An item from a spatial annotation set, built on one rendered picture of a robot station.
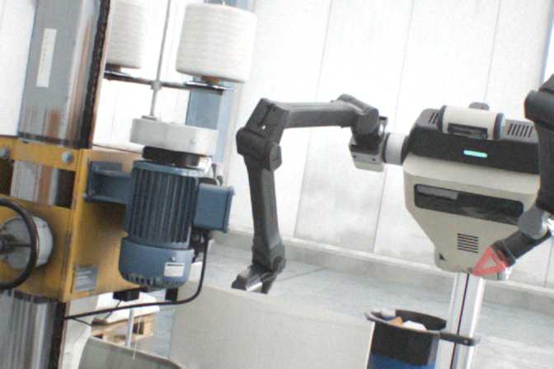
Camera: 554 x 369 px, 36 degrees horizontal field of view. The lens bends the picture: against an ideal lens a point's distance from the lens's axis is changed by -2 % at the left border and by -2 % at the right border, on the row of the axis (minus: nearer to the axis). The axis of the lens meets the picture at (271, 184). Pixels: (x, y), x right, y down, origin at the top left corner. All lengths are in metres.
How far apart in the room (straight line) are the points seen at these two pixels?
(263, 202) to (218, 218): 0.34
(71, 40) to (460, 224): 1.16
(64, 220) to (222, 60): 0.47
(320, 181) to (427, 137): 8.14
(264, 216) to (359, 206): 8.20
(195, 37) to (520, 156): 0.91
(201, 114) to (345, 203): 2.09
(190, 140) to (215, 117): 9.01
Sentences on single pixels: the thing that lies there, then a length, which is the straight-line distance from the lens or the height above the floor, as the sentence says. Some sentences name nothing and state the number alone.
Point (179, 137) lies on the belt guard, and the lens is 1.72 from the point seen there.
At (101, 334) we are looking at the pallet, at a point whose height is 0.11.
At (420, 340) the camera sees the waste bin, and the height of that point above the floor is 0.60.
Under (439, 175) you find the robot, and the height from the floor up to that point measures 1.39.
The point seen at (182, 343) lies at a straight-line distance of 2.14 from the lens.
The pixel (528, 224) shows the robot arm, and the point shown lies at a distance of 2.03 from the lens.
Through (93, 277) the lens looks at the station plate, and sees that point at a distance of 1.87.
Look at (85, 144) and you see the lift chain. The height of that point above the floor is 1.35.
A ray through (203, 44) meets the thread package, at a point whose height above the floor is 1.59.
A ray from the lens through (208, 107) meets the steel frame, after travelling 10.78.
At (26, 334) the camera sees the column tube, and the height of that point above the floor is 0.94.
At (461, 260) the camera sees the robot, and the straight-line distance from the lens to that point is 2.49.
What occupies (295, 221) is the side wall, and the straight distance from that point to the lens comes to 10.56.
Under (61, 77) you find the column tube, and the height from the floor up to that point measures 1.48.
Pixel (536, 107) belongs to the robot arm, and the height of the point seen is 1.56.
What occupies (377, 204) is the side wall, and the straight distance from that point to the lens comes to 10.25.
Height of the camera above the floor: 1.42
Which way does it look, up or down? 3 degrees down
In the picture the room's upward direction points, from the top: 9 degrees clockwise
